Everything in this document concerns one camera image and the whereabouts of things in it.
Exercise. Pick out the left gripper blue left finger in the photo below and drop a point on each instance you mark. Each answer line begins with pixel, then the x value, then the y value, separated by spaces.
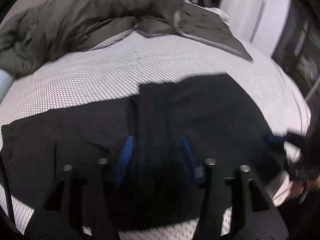
pixel 82 204

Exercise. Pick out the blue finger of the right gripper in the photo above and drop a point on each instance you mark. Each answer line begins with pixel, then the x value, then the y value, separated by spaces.
pixel 275 142

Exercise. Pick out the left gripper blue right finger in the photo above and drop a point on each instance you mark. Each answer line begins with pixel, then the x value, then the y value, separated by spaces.
pixel 233 208

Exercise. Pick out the black pants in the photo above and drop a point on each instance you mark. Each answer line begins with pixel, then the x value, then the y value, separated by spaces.
pixel 219 119

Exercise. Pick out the person's right hand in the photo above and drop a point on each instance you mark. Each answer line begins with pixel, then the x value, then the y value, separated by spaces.
pixel 298 187

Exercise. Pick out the white honeycomb mattress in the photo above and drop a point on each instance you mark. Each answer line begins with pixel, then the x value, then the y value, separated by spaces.
pixel 117 71

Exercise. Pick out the white sheer curtain right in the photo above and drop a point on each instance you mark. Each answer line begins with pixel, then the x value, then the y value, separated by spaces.
pixel 259 22

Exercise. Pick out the light blue pillow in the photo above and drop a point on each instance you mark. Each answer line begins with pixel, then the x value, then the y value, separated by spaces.
pixel 6 81

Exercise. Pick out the dark grey duvet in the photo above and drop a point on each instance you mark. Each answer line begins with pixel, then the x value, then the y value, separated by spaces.
pixel 55 28

